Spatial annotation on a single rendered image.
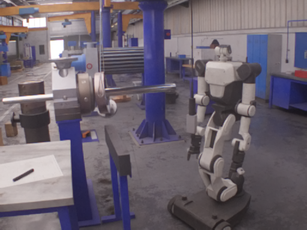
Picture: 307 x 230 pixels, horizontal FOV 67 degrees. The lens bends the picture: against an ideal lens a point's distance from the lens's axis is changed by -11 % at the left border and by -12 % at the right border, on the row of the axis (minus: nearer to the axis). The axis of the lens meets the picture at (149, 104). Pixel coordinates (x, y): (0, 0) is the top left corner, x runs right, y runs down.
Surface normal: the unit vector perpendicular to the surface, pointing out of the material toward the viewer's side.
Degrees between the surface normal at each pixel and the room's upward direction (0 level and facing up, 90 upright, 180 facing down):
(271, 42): 90
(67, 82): 45
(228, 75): 85
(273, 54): 90
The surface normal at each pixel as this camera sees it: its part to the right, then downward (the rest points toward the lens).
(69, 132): 0.30, 0.21
